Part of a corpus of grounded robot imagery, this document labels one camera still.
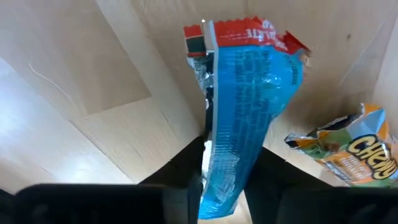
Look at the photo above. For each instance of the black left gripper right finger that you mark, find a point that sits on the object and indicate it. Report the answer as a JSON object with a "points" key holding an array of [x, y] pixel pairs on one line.
{"points": [[267, 180]]}

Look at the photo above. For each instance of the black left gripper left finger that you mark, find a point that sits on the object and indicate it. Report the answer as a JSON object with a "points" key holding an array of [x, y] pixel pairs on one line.
{"points": [[183, 174]]}

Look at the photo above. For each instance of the red-ended blue granola bar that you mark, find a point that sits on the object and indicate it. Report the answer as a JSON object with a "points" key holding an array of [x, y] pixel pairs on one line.
{"points": [[248, 109]]}

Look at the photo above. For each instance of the orange Chewy granola bar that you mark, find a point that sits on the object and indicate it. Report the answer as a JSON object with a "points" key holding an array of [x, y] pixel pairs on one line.
{"points": [[354, 152]]}

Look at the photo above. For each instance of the clear plastic bin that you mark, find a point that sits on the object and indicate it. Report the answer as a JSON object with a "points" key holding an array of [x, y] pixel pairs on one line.
{"points": [[124, 77]]}

